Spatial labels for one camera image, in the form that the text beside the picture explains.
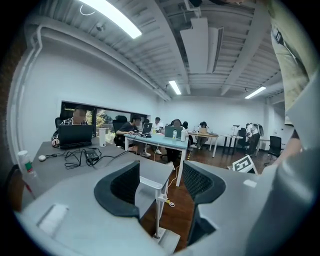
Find wooden desk with white legs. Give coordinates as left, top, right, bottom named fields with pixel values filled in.
left=187, top=131, right=220, bottom=159

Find dark framed window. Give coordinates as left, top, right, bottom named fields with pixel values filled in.
left=61, top=100, right=151, bottom=131

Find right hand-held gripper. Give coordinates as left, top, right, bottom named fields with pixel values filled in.
left=231, top=154, right=259, bottom=175

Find grey desk with white legs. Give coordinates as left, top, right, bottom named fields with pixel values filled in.
left=21, top=140, right=176, bottom=227

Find white vertical wall pipes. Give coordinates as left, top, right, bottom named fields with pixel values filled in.
left=8, top=26, right=42, bottom=161

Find white floor cable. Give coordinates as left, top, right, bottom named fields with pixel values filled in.
left=166, top=163, right=181, bottom=188

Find black laptop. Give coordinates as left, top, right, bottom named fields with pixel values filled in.
left=57, top=124, right=95, bottom=150

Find black power adapter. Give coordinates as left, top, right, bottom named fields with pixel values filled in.
left=84, top=149, right=101, bottom=161

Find white tumbler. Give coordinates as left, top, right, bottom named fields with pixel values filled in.
left=98, top=126, right=109, bottom=148

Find black adapter cable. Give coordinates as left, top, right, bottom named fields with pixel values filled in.
left=44, top=146, right=129, bottom=171

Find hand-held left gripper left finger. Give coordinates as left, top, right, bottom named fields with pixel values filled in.
left=13, top=159, right=176, bottom=256

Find person's right forearm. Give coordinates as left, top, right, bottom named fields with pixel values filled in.
left=274, top=129, right=304, bottom=166

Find person's beige shirt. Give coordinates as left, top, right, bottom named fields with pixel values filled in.
left=266, top=0, right=312, bottom=126

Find dark laptop with lid logo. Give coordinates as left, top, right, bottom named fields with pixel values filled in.
left=140, top=122, right=154, bottom=138

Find long ceiling light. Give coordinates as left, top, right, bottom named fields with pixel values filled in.
left=79, top=0, right=143, bottom=40
left=168, top=79, right=183, bottom=96
left=244, top=85, right=267, bottom=100

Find light blue desk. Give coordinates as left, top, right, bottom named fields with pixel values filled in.
left=123, top=133, right=190, bottom=188

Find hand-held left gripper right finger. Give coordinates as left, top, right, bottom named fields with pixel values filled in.
left=174, top=159, right=261, bottom=256

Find grey laptop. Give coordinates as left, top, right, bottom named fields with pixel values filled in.
left=164, top=125, right=185, bottom=139

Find white ceiling air conditioner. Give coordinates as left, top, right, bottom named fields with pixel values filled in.
left=179, top=16, right=224, bottom=75

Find black chair with chrome frame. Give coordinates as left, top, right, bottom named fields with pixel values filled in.
left=266, top=135, right=284, bottom=160

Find clear plastic water bottle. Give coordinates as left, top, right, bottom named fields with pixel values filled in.
left=16, top=149, right=41, bottom=201

